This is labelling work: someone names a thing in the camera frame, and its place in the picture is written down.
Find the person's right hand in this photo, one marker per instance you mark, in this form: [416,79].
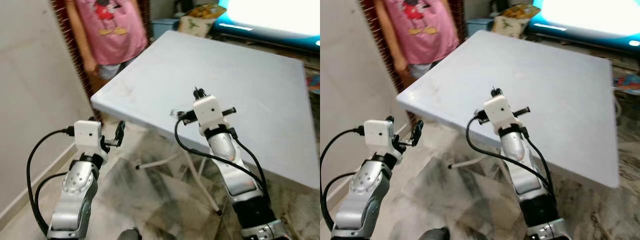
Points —
[90,66]
[401,65]

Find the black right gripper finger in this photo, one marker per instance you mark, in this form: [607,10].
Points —
[499,93]
[493,92]
[202,93]
[196,92]

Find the bright television screen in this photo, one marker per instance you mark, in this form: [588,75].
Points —
[590,15]
[272,15]

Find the person's right forearm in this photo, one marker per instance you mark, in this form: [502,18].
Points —
[77,30]
[387,30]

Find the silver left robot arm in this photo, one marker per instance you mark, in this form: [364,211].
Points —
[362,200]
[75,200]

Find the colourful patterned cloth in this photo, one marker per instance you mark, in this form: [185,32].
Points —
[314,84]
[627,84]

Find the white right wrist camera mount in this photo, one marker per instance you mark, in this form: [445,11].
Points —
[209,114]
[499,114]

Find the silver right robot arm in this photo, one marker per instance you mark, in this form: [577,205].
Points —
[235,175]
[525,175]

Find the yellow patterned cloth bag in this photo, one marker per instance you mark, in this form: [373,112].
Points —
[515,20]
[200,20]

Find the person in pink shirt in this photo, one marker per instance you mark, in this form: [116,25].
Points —
[112,30]
[425,30]

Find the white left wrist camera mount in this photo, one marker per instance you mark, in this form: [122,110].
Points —
[87,135]
[377,135]

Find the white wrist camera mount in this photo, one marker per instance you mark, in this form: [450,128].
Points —
[87,135]
[209,114]
[499,114]
[377,135]

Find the white square table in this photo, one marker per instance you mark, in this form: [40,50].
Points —
[535,90]
[225,90]

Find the blue plastic container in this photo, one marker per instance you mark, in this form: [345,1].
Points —
[479,27]
[165,29]

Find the white metal table leg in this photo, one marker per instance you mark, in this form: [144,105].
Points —
[157,161]
[470,162]
[202,182]

